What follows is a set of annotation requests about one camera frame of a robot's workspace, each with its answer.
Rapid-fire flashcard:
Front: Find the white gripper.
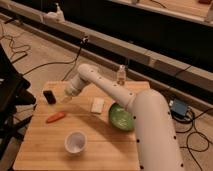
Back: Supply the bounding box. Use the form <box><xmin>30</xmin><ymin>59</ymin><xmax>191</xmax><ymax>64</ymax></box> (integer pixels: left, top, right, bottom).
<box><xmin>60</xmin><ymin>75</ymin><xmax>84</xmax><ymax>103</ymax></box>

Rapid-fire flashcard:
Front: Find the black eraser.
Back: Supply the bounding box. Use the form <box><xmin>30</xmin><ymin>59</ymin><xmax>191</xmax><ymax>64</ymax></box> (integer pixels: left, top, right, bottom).
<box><xmin>43</xmin><ymin>90</ymin><xmax>56</xmax><ymax>104</ymax></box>

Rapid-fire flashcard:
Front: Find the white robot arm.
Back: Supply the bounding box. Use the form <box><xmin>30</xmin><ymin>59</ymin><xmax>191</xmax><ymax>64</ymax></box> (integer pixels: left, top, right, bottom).
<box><xmin>64</xmin><ymin>63</ymin><xmax>185</xmax><ymax>171</ymax></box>

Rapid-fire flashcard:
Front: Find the orange carrot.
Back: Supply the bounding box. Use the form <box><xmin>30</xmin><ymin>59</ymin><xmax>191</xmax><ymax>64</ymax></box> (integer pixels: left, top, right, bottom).
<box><xmin>46</xmin><ymin>112</ymin><xmax>66</xmax><ymax>123</ymax></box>

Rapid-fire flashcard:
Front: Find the white sponge block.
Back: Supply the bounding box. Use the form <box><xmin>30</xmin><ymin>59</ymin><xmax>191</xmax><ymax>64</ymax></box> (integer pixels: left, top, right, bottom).
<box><xmin>91</xmin><ymin>98</ymin><xmax>104</xmax><ymax>114</ymax></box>

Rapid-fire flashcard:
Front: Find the white paper cup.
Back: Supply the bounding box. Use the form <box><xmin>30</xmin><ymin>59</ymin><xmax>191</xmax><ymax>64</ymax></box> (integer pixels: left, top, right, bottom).
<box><xmin>64</xmin><ymin>131</ymin><xmax>87</xmax><ymax>156</ymax></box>

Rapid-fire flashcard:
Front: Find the black chair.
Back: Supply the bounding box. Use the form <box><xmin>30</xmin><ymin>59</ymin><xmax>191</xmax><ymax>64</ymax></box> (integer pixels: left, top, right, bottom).
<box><xmin>0</xmin><ymin>44</ymin><xmax>36</xmax><ymax>160</ymax></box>

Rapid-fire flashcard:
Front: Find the green bowl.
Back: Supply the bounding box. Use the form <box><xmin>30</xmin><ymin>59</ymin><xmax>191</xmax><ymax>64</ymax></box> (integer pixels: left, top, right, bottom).
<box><xmin>108</xmin><ymin>103</ymin><xmax>134</xmax><ymax>131</ymax></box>

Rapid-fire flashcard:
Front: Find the clear small bottle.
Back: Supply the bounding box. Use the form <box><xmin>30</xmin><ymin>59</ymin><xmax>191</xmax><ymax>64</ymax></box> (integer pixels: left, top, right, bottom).
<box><xmin>116</xmin><ymin>65</ymin><xmax>126</xmax><ymax>86</ymax></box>

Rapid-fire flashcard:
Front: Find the blue electronic box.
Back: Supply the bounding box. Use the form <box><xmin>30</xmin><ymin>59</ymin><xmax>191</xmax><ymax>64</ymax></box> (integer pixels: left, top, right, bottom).
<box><xmin>169</xmin><ymin>99</ymin><xmax>188</xmax><ymax>118</ymax></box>

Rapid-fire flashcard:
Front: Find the black cable on floor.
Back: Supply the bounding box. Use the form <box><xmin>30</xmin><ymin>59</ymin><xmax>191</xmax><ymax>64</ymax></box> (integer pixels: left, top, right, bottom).
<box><xmin>22</xmin><ymin>37</ymin><xmax>90</xmax><ymax>81</ymax></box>

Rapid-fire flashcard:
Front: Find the white object on rail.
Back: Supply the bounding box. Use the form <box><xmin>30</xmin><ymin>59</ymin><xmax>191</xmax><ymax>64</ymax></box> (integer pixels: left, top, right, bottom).
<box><xmin>44</xmin><ymin>4</ymin><xmax>65</xmax><ymax>22</ymax></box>

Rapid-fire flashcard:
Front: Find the black cables right floor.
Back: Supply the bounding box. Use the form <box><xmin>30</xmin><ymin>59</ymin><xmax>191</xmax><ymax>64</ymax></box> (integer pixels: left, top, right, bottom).
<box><xmin>169</xmin><ymin>99</ymin><xmax>213</xmax><ymax>169</ymax></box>

